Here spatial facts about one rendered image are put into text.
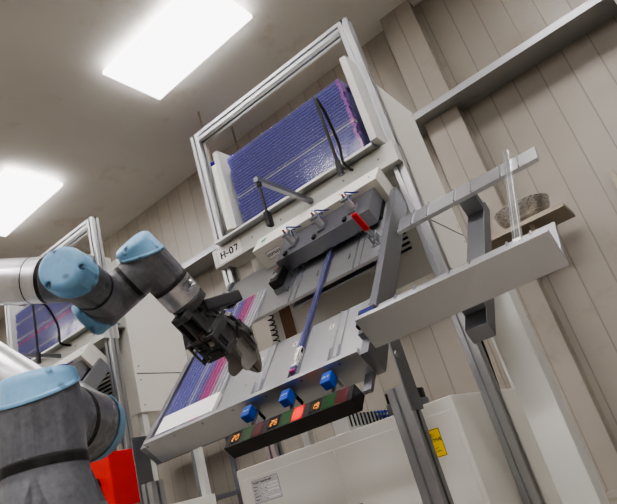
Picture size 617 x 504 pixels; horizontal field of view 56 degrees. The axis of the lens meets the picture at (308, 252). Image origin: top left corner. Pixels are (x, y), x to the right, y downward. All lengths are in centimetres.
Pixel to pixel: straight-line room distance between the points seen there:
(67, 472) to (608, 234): 411
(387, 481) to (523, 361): 53
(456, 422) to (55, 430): 88
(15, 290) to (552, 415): 91
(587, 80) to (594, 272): 144
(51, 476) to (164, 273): 38
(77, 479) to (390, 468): 82
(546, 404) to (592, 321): 342
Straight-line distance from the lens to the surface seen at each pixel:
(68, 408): 91
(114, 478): 191
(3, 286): 101
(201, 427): 143
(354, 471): 155
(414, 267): 183
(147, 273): 106
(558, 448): 113
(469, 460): 142
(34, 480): 89
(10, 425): 91
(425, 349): 490
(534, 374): 113
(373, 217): 159
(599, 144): 475
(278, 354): 141
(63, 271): 94
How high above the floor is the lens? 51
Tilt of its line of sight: 22 degrees up
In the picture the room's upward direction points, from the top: 17 degrees counter-clockwise
